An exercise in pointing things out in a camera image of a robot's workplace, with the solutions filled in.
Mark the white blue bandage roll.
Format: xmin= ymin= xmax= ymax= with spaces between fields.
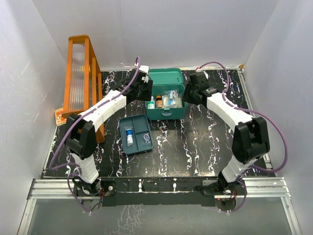
xmin=126 ymin=128 xmax=134 ymax=146

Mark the dark teal tray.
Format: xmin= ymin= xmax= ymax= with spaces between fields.
xmin=119 ymin=114 xmax=154 ymax=155

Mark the orange wooden rack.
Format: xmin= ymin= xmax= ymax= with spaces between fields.
xmin=62 ymin=34 xmax=106 ymax=144

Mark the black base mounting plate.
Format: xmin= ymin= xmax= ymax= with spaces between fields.
xmin=72 ymin=177 xmax=246 ymax=207

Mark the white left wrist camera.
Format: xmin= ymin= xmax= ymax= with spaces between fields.
xmin=134 ymin=64 xmax=149 ymax=74

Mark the brown orange-cap bottle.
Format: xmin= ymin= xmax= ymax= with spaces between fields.
xmin=155 ymin=95 xmax=163 ymax=108

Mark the white medicine bottle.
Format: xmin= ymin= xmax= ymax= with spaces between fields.
xmin=147 ymin=96 xmax=156 ymax=109

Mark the orange card box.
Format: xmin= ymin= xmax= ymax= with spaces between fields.
xmin=55 ymin=108 xmax=67 ymax=126

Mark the teal medicine box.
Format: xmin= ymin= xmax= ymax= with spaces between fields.
xmin=145 ymin=68 xmax=187 ymax=120

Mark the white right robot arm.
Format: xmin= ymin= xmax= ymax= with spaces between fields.
xmin=183 ymin=71 xmax=270 ymax=194

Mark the clear bag blue item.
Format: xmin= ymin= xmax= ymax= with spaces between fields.
xmin=165 ymin=90 xmax=179 ymax=98

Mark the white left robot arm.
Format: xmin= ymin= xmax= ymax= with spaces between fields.
xmin=65 ymin=66 xmax=153 ymax=195

